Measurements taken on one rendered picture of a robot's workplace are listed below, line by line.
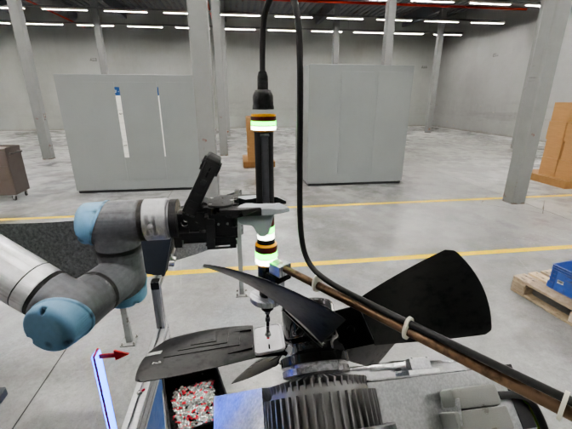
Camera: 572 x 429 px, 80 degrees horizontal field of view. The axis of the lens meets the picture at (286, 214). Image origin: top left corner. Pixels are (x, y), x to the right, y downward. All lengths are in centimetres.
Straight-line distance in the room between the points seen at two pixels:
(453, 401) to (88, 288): 66
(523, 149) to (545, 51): 140
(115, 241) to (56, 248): 197
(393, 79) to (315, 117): 162
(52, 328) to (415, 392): 64
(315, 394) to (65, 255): 215
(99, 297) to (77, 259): 201
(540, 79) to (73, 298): 646
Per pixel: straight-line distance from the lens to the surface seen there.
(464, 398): 78
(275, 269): 64
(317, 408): 68
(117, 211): 64
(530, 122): 661
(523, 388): 49
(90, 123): 703
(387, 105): 711
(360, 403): 71
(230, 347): 77
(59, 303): 58
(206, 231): 62
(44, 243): 263
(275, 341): 77
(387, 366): 87
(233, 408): 88
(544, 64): 662
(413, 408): 80
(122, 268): 66
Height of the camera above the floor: 168
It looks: 19 degrees down
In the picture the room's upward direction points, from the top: straight up
